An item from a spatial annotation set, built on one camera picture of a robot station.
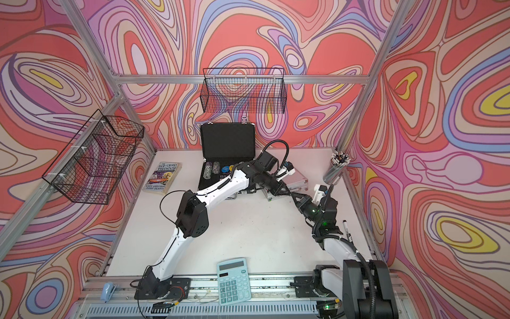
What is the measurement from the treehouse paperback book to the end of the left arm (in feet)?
1.75

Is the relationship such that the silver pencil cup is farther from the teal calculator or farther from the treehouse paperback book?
the treehouse paperback book

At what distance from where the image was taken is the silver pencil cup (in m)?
0.93

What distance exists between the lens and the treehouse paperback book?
1010 millimetres

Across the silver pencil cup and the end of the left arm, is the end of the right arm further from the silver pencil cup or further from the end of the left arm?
the silver pencil cup

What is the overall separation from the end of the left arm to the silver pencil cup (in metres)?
0.30

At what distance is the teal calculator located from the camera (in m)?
A: 0.72

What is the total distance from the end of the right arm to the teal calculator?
0.31 m

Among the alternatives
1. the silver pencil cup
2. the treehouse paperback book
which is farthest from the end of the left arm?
the treehouse paperback book

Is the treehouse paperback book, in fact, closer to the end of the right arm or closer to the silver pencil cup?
the end of the right arm

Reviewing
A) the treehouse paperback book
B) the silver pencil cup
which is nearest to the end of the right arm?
the silver pencil cup

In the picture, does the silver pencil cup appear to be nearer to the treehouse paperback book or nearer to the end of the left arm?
the end of the left arm

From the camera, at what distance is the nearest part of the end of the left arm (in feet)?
2.28

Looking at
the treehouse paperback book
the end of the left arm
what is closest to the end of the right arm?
the end of the left arm
